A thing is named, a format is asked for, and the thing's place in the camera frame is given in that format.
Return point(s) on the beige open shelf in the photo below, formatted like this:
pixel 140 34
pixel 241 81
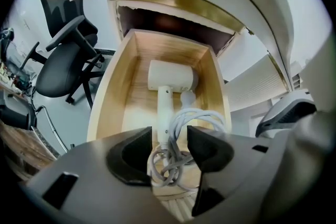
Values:
pixel 299 78

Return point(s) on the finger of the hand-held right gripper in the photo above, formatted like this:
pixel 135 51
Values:
pixel 267 130
pixel 291 102

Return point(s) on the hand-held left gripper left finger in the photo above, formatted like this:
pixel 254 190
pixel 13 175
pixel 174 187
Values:
pixel 92 199

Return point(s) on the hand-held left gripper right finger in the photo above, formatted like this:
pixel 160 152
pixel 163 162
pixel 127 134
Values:
pixel 262 178

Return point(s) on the metal vacuum cleaner tube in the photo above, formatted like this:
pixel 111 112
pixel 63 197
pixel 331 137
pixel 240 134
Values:
pixel 53 131

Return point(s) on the large wooden drawer white front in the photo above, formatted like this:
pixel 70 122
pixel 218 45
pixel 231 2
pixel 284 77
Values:
pixel 123 91

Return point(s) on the black office chair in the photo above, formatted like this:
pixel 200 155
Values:
pixel 57 73

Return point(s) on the brown wooden frame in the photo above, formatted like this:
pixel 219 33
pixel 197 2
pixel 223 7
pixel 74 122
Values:
pixel 23 149

